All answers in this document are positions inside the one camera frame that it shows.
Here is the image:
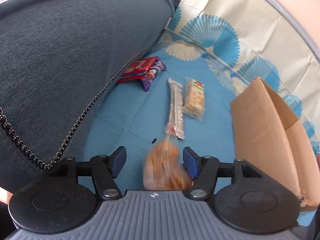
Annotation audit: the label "cardboard box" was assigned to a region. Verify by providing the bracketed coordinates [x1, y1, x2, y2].
[230, 77, 320, 212]

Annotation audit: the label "silver striped snack packet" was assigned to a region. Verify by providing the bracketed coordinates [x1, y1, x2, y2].
[167, 78, 186, 140]

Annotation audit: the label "purple snack packet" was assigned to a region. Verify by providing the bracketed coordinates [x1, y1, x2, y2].
[140, 58, 167, 92]

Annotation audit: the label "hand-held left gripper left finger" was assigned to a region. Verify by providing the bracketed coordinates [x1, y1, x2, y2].
[47, 146, 127, 201]

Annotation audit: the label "blue fan print cover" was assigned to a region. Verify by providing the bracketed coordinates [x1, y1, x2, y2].
[77, 0, 320, 215]

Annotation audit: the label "clear bag of orange crackers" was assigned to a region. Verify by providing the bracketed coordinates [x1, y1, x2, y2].
[142, 124, 193, 191]

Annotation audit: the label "green label snack packet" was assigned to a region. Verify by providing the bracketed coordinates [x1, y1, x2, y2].
[183, 77, 206, 121]

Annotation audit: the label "red snack packet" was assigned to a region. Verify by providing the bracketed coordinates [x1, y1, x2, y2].
[116, 57, 160, 84]

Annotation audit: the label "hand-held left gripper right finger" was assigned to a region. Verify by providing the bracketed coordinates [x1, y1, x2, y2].
[182, 146, 263, 201]

